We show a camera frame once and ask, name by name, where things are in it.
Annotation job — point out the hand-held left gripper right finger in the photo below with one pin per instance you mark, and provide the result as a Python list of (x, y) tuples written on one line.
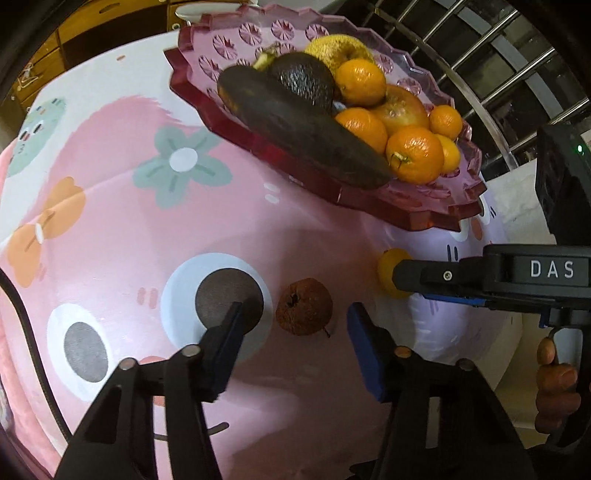
[(367, 350)]

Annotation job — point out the dark avocado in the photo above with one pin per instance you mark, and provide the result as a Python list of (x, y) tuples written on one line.
[(302, 81)]

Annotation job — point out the shrivelled brown fruit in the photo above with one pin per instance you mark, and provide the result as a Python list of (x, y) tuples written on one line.
[(304, 305)]

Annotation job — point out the blackened banana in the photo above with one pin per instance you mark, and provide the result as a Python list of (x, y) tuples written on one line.
[(295, 124)]

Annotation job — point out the red apple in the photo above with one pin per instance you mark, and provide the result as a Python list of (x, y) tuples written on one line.
[(401, 108)]

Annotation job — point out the yellow apple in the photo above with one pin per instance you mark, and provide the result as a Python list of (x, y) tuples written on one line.
[(339, 50)]

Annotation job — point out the pink blanket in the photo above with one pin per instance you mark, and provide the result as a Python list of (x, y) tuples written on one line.
[(18, 415)]

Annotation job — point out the wooden cabinet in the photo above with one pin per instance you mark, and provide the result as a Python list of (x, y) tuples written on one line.
[(69, 41)]

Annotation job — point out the pink scalloped plastic plate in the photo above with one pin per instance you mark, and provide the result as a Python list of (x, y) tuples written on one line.
[(221, 69)]

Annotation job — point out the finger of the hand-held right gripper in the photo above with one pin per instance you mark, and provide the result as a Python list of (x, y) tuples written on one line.
[(443, 276), (461, 300)]

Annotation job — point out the metal window grille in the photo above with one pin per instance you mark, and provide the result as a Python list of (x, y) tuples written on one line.
[(485, 55)]

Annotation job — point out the large orange tangerine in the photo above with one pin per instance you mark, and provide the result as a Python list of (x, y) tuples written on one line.
[(360, 82), (415, 154), (362, 127)]

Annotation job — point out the small orange tangerine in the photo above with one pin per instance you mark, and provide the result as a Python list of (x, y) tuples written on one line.
[(450, 154), (387, 272), (445, 121)]

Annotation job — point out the person's right hand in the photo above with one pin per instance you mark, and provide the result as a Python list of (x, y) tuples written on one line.
[(556, 392)]

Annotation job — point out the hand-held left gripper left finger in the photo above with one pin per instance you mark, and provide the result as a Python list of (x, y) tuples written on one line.
[(228, 350)]

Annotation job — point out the printed cartoon tablecloth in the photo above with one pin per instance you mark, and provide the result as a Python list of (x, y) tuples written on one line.
[(138, 230)]

